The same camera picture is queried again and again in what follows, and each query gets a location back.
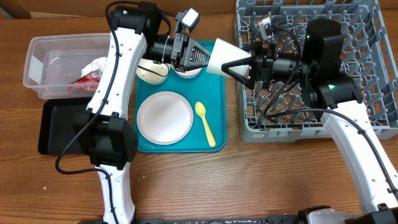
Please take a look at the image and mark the teal serving tray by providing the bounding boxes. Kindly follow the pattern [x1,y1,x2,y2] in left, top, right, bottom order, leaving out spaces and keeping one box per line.
[132,40,227,154]

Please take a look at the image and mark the white round plate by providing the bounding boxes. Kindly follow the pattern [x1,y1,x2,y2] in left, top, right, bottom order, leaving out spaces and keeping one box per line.
[136,91,193,145]

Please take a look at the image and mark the white bowl with crumbs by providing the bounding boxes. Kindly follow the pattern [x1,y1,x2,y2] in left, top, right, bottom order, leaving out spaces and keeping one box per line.
[136,59,170,85]

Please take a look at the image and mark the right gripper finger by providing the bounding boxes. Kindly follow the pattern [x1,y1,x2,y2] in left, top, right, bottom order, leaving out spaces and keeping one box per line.
[241,42,263,53]
[221,57,252,89]

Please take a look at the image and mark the pink bowl with nuts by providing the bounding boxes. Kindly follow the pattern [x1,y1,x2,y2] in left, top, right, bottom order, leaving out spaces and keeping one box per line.
[175,68,201,79]

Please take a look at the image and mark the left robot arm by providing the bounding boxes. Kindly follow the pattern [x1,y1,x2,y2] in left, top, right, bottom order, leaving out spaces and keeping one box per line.
[73,1,211,223]

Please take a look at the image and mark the grey dishwasher rack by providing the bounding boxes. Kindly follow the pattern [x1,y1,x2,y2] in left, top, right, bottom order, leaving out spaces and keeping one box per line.
[234,0,397,142]

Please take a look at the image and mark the black plastic tray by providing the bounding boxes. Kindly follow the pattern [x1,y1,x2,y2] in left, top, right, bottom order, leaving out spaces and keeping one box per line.
[38,97,91,155]

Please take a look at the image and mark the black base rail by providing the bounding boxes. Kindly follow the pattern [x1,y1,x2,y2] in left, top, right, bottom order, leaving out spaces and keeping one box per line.
[133,215,303,224]

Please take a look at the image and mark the white paper cup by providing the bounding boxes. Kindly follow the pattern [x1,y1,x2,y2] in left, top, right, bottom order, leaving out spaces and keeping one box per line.
[206,38,251,77]

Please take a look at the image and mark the white napkin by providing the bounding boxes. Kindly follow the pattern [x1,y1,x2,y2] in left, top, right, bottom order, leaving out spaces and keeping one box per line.
[81,57,107,77]

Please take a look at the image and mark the yellow plastic spoon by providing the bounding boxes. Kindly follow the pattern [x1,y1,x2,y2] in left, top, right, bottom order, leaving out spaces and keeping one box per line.
[195,101,216,147]

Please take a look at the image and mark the red ketchup packet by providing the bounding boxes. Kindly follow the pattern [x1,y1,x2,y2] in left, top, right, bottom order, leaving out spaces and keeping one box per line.
[68,70,102,91]

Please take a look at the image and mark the clear plastic bin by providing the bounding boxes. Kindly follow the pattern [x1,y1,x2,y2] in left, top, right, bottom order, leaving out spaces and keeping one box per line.
[23,33,110,99]

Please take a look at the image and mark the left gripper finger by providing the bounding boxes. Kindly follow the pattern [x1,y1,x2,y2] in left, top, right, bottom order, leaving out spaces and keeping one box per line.
[182,59,209,72]
[187,39,211,62]

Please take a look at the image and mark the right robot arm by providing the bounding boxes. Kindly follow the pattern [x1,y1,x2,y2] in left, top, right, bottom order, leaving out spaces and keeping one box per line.
[221,18,397,223]

